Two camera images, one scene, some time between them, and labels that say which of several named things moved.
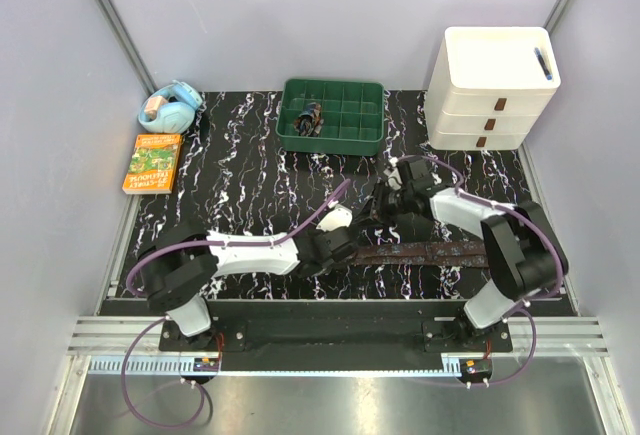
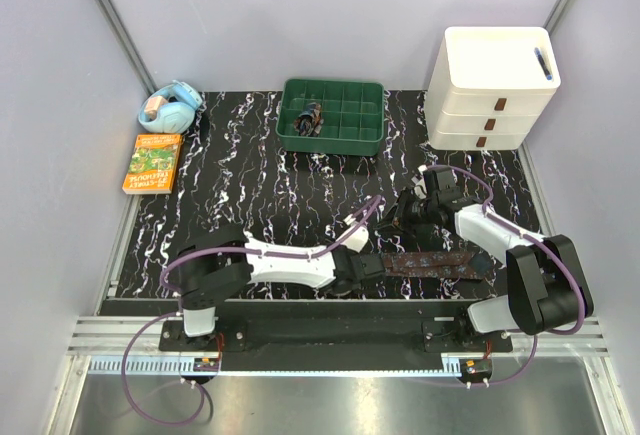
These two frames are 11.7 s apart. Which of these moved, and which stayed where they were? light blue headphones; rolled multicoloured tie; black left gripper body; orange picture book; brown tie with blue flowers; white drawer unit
Moved: black left gripper body; brown tie with blue flowers
Stayed: orange picture book; light blue headphones; white drawer unit; rolled multicoloured tie
